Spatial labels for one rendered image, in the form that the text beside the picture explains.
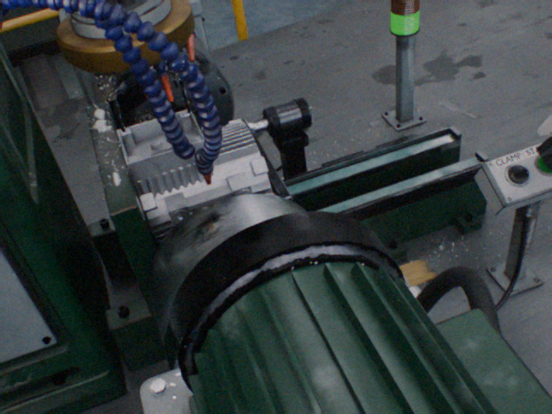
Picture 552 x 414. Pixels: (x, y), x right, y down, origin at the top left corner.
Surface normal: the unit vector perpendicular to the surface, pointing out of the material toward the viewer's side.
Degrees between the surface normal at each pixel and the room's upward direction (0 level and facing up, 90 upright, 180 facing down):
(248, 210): 13
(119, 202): 0
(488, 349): 0
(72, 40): 0
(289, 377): 23
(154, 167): 90
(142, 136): 90
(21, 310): 90
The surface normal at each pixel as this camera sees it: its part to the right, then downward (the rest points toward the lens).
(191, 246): -0.50, -0.54
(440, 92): -0.13, -0.73
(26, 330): 0.34, 0.61
